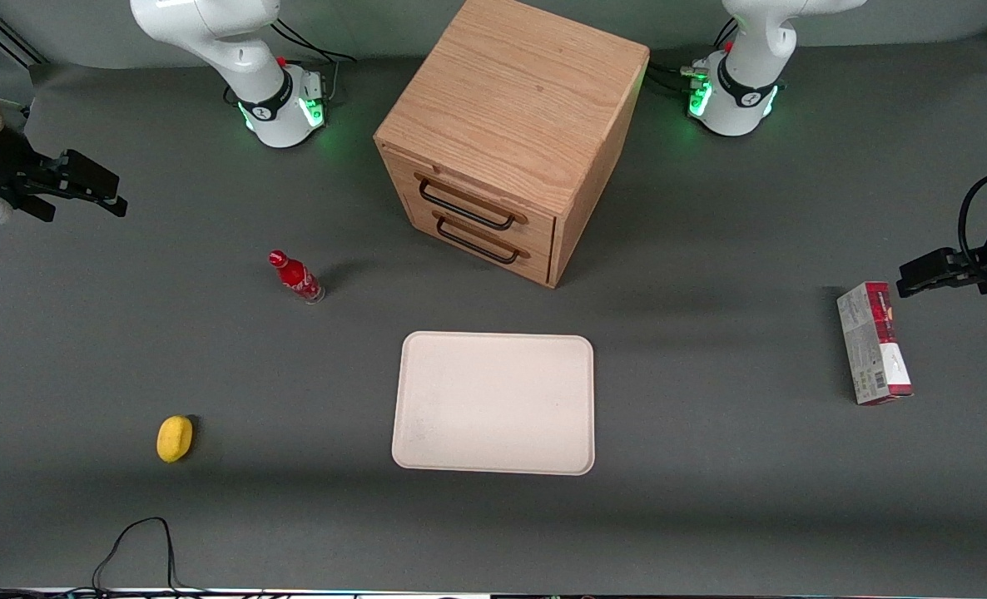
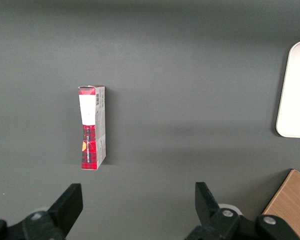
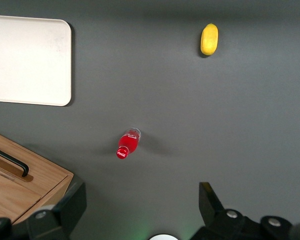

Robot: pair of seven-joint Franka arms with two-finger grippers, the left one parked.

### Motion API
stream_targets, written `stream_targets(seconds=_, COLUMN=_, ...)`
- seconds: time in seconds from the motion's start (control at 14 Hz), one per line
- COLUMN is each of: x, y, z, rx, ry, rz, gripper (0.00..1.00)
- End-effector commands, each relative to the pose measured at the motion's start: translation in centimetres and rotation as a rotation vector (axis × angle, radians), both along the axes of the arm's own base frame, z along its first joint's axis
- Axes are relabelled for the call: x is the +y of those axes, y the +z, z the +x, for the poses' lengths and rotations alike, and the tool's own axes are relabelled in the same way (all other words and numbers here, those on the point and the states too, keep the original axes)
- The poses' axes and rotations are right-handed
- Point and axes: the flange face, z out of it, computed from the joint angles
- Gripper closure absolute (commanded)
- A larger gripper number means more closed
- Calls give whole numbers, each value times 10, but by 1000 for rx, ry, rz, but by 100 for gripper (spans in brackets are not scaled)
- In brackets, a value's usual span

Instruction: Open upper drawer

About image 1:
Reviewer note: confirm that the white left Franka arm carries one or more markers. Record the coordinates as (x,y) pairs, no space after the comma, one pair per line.
(751,75)

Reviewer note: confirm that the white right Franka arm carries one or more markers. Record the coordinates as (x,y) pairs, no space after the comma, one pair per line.
(227,42)

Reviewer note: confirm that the wooden drawer cabinet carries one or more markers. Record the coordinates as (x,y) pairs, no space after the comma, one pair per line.
(518,100)

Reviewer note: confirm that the grey and red carton box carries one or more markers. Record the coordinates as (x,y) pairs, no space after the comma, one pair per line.
(872,343)

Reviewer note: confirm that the red soda bottle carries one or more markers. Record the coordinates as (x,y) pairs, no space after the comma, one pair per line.
(296,277)

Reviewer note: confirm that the yellow lemon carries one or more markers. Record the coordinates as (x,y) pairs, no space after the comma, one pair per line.
(174,438)

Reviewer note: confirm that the beige plastic tray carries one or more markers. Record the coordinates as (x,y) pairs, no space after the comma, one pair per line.
(493,403)

